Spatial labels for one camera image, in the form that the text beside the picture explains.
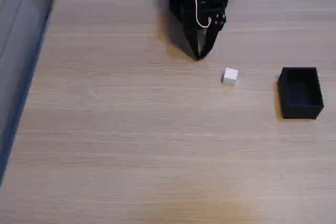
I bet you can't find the white and red servo cable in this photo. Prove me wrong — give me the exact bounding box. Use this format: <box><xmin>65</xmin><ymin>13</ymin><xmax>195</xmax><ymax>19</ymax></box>
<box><xmin>195</xmin><ymin>0</ymin><xmax>215</xmax><ymax>29</ymax></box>

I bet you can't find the white block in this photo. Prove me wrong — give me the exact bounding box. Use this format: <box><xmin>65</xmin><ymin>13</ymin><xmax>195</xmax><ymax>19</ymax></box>
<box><xmin>220</xmin><ymin>67</ymin><xmax>239</xmax><ymax>87</ymax></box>

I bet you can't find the black open box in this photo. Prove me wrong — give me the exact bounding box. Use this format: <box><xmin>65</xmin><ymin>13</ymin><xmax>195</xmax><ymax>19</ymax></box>
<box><xmin>277</xmin><ymin>67</ymin><xmax>325</xmax><ymax>120</ymax></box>

